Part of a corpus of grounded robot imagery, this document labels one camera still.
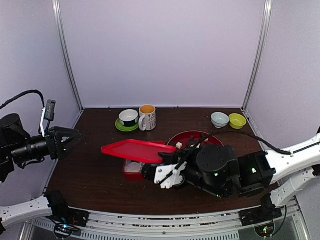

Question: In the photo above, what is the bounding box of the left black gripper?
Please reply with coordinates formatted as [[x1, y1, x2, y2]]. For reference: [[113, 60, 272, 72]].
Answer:
[[10, 125, 86, 164]]

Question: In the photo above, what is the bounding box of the red box lid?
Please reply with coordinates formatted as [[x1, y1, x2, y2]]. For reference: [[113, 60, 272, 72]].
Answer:
[[101, 139, 177, 164]]

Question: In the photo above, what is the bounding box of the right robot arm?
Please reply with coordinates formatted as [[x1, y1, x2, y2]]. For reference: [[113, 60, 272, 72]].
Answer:
[[141, 134, 320, 221]]

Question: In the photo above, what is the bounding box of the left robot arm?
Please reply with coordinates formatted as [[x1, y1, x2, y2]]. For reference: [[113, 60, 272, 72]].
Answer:
[[0, 113, 83, 232]]

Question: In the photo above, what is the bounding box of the red chocolate box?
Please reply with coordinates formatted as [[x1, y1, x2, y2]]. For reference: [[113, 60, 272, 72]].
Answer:
[[122, 159, 145, 182]]

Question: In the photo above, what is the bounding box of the white square chocolate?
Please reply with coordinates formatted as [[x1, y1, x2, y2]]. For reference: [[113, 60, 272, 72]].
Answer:
[[176, 142, 183, 149]]

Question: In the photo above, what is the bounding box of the white paper liner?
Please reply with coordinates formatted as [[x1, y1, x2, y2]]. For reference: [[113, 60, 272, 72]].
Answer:
[[124, 160, 145, 173]]

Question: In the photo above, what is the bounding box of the round red tray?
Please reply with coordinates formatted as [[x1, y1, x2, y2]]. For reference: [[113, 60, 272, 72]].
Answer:
[[167, 130, 224, 150]]

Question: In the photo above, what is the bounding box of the white patterned mug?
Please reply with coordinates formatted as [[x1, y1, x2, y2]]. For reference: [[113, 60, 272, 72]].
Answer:
[[138, 105, 157, 131]]

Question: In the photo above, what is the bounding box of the green saucer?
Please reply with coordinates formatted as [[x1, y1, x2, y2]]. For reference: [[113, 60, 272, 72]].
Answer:
[[115, 118, 139, 133]]

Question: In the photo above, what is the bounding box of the white and dark cup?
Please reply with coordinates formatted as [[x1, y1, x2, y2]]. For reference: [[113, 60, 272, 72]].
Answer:
[[118, 109, 139, 128]]

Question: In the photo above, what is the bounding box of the light blue bowl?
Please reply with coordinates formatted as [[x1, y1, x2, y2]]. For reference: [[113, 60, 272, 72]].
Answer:
[[210, 112, 230, 129]]

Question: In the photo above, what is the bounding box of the lime green bowl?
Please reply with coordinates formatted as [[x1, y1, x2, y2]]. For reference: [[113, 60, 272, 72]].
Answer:
[[228, 113, 247, 130]]

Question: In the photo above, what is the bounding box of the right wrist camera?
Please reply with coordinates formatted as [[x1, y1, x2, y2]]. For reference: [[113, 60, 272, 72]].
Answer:
[[154, 162, 187, 189]]

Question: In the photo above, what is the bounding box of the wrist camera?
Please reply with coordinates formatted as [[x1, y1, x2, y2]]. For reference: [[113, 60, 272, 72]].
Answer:
[[39, 99, 56, 137], [154, 162, 187, 189]]

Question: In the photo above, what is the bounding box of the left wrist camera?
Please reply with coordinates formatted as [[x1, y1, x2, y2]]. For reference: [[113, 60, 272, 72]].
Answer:
[[39, 99, 56, 137]]

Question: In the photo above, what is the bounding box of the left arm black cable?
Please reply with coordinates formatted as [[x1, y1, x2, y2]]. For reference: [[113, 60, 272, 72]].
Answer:
[[0, 89, 46, 111]]

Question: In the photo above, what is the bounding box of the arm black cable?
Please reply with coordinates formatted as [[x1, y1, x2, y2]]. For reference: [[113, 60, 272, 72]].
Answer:
[[184, 131, 293, 156], [0, 89, 46, 111]]

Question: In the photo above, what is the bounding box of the metal base rail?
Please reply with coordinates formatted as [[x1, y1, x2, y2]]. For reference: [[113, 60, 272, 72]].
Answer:
[[18, 203, 310, 240]]

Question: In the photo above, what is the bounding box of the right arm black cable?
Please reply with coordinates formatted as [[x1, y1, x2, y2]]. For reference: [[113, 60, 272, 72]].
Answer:
[[184, 131, 293, 156]]

